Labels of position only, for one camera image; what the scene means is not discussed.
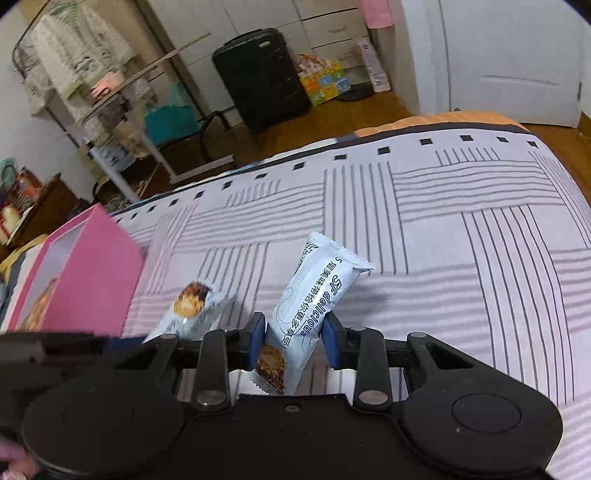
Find person's left hand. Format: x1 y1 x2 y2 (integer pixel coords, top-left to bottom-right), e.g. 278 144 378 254
0 437 39 480

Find striped bed sheet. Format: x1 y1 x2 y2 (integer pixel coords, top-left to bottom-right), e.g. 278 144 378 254
115 124 590 479

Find pink cardboard box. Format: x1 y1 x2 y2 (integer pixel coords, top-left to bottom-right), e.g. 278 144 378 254
1 205 143 337

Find silver snack bar wrapper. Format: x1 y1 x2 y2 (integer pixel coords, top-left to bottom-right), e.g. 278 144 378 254
143 281 232 342

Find white wardrobe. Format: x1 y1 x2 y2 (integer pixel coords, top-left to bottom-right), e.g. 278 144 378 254
147 0 369 125

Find clear bag orange nuts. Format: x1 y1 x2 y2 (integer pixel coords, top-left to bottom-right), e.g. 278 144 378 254
19 278 58 332

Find teal tote bag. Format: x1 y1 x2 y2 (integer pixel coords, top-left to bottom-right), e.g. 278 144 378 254
143 82 200 147

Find pink hanging bag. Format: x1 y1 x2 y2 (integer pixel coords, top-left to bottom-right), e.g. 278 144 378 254
361 0 394 29

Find white door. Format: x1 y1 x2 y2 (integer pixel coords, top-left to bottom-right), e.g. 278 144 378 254
440 0 583 127

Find wooden nightstand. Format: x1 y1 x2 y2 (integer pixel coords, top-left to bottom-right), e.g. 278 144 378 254
4 174 90 250

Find pink tissue box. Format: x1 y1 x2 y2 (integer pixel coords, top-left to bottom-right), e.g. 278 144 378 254
90 71 125 99

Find black suitcase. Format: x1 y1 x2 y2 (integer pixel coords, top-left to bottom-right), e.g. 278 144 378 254
212 28 311 135

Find wooden rolling desk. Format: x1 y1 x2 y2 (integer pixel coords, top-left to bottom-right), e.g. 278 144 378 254
59 32 236 204

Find colourful cardboard box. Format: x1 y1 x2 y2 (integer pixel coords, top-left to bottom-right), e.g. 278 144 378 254
297 54 351 107

